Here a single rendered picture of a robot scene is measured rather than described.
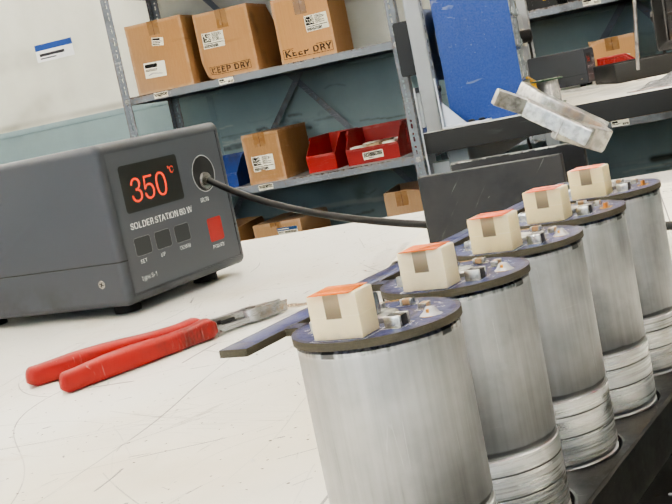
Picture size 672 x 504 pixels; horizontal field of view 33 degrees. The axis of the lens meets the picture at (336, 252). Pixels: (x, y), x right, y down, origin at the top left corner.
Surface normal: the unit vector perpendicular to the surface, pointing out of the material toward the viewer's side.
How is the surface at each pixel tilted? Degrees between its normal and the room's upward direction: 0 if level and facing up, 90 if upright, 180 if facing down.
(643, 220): 90
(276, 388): 0
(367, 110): 90
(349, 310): 90
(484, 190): 90
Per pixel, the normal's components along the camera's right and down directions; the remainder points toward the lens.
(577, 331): 0.52, 0.00
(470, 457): 0.72, -0.06
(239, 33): -0.30, 0.19
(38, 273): -0.49, 0.22
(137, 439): -0.20, -0.97
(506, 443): 0.21, 0.09
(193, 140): 0.85, -0.11
